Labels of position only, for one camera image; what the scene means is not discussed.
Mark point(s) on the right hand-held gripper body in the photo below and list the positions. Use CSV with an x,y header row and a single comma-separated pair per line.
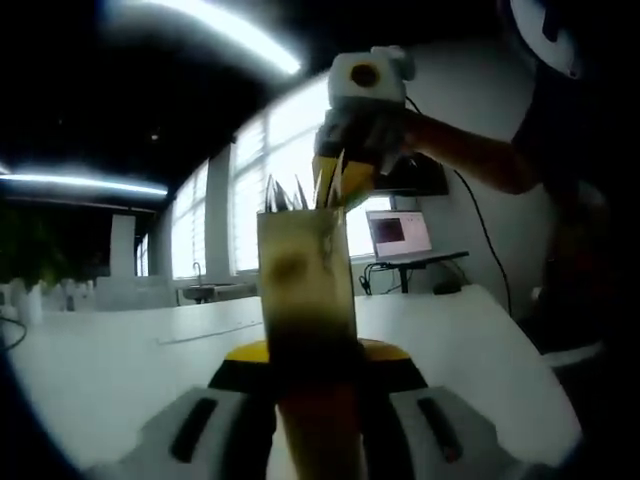
x,y
385,75

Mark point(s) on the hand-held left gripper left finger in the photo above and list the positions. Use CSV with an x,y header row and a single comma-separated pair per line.
x,y
235,370

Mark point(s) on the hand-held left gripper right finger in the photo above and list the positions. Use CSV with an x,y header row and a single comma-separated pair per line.
x,y
395,370

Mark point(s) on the single gold mask packet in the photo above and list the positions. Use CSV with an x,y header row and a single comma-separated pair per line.
x,y
335,185

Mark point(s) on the bunch of mask packets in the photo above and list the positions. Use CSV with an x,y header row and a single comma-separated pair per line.
x,y
282,197

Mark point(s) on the gold paper bag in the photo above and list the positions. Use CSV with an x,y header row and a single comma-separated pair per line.
x,y
305,280

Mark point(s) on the person's right hand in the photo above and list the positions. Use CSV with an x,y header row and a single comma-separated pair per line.
x,y
422,137

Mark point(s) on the white window blinds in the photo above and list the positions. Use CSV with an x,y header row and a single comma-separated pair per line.
x,y
290,175

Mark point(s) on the metal sink with faucet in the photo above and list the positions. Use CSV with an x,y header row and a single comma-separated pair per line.
x,y
215,290

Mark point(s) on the open laptop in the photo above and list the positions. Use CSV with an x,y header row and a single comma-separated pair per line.
x,y
400,232

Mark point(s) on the white table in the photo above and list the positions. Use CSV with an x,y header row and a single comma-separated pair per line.
x,y
125,360

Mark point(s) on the white low cabinet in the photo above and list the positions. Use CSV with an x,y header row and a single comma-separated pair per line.
x,y
135,295

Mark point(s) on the long curved ceiling light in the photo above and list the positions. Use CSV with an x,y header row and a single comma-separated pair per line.
x,y
225,30

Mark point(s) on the white chest device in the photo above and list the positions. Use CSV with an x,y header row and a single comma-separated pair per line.
x,y
540,30

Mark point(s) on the white plant pot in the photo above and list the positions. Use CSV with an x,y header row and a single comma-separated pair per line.
x,y
31,302

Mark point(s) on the green potted plant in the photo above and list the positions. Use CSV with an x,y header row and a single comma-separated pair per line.
x,y
35,245

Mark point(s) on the straight ceiling light strip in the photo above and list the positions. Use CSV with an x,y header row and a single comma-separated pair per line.
x,y
85,182

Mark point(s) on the black wall monitor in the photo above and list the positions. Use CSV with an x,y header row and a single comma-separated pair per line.
x,y
425,175

